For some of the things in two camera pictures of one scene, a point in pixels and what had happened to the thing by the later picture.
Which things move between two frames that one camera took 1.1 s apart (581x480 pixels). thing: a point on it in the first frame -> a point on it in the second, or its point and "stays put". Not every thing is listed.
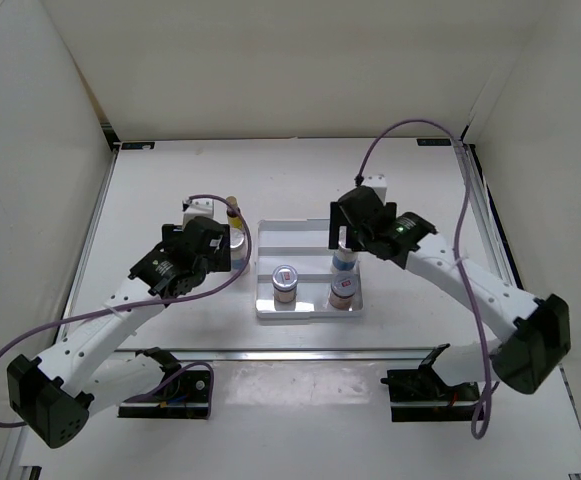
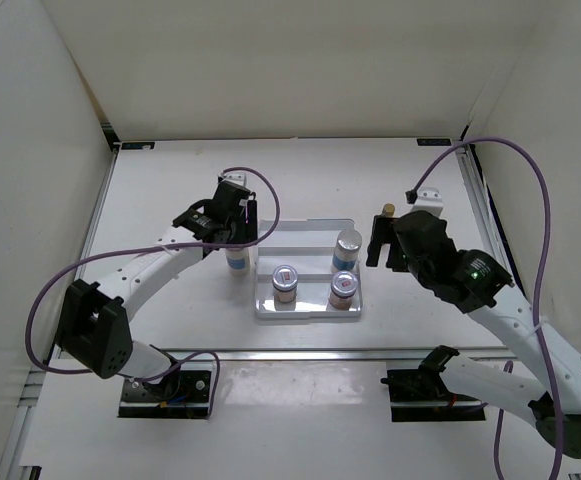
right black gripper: [337, 220] -> [382, 233]
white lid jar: [284, 282] stays put
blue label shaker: [344, 258] stays put
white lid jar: [343, 287] stays put
